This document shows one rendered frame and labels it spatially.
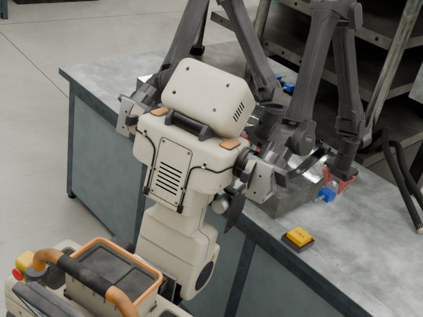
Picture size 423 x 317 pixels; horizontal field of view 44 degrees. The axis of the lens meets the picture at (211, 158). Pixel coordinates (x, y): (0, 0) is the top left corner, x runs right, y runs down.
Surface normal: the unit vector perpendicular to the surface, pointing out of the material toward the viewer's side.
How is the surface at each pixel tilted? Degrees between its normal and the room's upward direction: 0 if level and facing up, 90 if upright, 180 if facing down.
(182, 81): 48
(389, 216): 0
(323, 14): 68
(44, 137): 0
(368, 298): 0
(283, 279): 90
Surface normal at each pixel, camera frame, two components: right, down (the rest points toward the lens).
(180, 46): 0.47, -0.02
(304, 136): 0.73, 0.24
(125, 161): -0.73, 0.25
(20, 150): 0.17, -0.83
